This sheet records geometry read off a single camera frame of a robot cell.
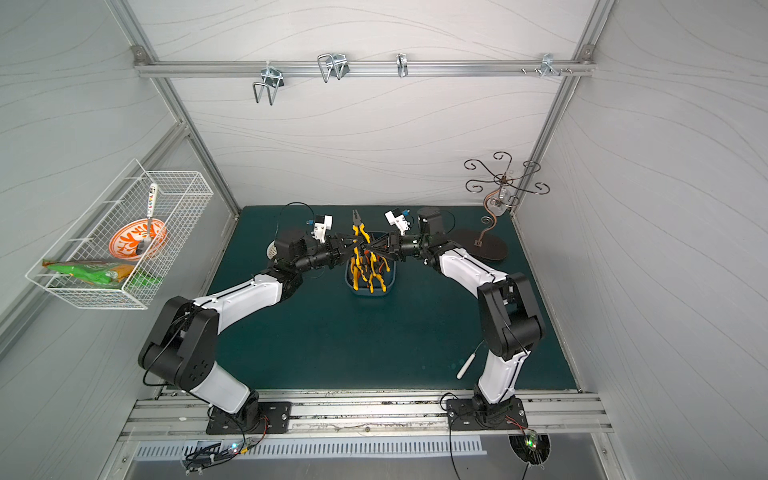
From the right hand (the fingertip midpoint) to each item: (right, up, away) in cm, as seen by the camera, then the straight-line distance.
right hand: (366, 248), depth 81 cm
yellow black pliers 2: (-5, -8, +15) cm, 18 cm away
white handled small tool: (+28, -32, +1) cm, 43 cm away
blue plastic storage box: (0, -9, +14) cm, 16 cm away
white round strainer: (-35, -2, +20) cm, 40 cm away
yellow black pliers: (-3, +6, +3) cm, 7 cm away
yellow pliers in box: (+2, -3, -3) cm, 4 cm away
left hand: (-1, +2, -2) cm, 2 cm away
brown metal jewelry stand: (+42, +19, +10) cm, 47 cm away
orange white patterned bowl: (-54, +3, -15) cm, 56 cm away
